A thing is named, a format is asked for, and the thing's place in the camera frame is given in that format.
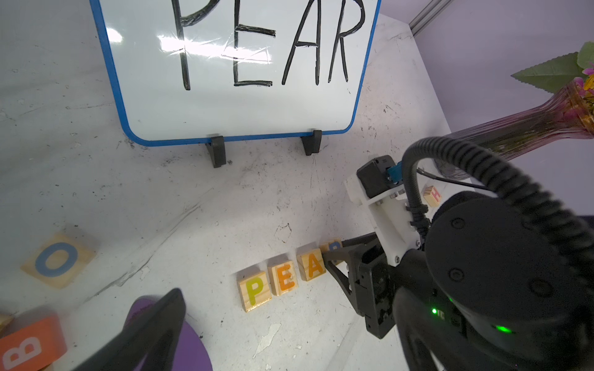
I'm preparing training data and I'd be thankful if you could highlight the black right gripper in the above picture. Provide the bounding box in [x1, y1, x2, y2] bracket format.
[322, 232, 434, 339]

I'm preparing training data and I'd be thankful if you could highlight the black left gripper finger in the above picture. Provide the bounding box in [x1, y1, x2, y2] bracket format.
[76, 288, 186, 370]

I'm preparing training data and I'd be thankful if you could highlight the wooden block blue R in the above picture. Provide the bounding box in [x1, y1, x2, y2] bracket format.
[319, 239, 343, 254]

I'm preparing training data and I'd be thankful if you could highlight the wooden block orange A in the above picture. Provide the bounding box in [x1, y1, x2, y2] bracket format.
[297, 248, 326, 281]

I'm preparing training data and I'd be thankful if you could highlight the wooden block orange E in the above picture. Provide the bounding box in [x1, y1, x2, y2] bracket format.
[269, 261, 299, 296]

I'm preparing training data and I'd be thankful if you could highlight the wooden block green P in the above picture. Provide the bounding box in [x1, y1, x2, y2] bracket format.
[238, 271, 273, 312]

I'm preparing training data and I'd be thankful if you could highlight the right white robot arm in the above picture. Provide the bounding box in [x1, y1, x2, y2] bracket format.
[323, 137, 593, 370]

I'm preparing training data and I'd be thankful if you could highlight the blue framed whiteboard PEAR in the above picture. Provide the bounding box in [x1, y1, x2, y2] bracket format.
[91, 1, 381, 167]

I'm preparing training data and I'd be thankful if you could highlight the wooden block pink H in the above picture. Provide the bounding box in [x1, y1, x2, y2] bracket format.
[422, 185, 443, 208]

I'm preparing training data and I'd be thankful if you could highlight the wooden block blue O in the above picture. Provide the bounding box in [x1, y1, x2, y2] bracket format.
[20, 233, 96, 289]

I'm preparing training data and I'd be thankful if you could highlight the orange block white B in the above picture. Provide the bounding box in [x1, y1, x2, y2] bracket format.
[1, 315, 67, 371]

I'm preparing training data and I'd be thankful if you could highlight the dark glass flower vase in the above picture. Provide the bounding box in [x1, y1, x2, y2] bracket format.
[449, 77, 593, 161]

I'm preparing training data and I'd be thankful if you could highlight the yellow artificial flower bouquet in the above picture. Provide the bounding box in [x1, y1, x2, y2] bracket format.
[511, 41, 593, 93]

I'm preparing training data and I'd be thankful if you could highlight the purple trowel pink handle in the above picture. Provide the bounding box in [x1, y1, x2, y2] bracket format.
[124, 297, 213, 371]

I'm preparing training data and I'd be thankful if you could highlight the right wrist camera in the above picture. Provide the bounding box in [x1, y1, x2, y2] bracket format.
[345, 155, 421, 267]

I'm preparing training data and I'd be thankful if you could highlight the aluminium frame post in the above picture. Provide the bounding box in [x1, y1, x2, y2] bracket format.
[408, 0, 453, 36]

